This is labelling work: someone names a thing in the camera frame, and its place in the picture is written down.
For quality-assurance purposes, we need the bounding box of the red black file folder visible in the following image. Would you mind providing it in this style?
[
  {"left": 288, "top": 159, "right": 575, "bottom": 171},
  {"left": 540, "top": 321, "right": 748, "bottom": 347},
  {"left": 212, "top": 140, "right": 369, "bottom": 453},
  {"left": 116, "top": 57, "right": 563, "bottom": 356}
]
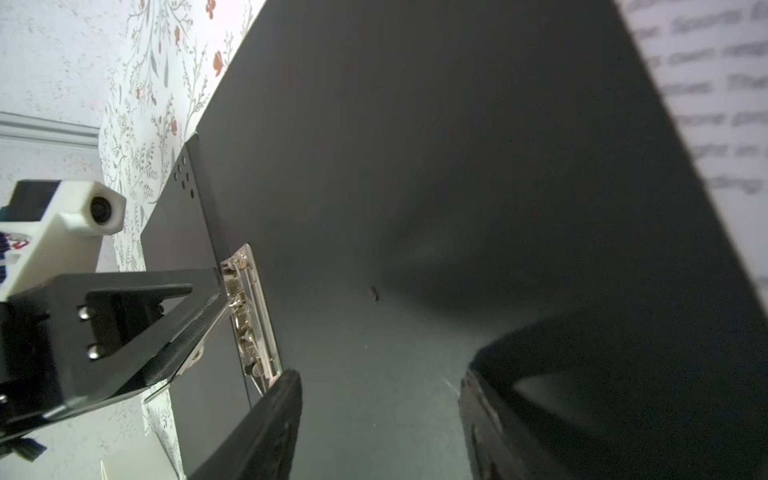
[{"left": 142, "top": 1, "right": 767, "bottom": 479}]

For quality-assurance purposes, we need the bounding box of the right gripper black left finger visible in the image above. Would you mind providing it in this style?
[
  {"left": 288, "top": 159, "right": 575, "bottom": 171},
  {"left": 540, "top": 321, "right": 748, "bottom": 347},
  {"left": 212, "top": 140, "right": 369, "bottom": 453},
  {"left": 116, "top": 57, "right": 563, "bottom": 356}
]
[{"left": 192, "top": 370, "right": 303, "bottom": 480}]

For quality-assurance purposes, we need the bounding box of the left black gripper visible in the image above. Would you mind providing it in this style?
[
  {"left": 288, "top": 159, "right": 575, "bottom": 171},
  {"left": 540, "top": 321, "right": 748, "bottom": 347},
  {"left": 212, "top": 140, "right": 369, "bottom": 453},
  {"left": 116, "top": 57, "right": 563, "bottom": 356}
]
[{"left": 1, "top": 268, "right": 226, "bottom": 462}]

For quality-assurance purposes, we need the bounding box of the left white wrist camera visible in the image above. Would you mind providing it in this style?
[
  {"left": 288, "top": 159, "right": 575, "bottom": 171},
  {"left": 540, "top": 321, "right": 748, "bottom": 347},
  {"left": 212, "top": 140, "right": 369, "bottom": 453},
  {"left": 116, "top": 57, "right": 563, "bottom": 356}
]
[{"left": 1, "top": 180, "right": 126, "bottom": 301}]

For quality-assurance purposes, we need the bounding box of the text printed paper sheet right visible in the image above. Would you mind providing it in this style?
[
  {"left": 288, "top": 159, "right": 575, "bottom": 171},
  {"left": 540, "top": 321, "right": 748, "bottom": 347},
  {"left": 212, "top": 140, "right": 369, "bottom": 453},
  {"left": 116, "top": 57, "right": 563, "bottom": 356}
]
[{"left": 616, "top": 1, "right": 767, "bottom": 301}]

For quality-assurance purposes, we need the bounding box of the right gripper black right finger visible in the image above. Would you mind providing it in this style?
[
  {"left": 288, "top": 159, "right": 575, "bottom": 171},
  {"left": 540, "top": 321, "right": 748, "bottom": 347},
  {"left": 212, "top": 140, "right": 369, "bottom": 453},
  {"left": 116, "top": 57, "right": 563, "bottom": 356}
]
[{"left": 462, "top": 311, "right": 767, "bottom": 479}]

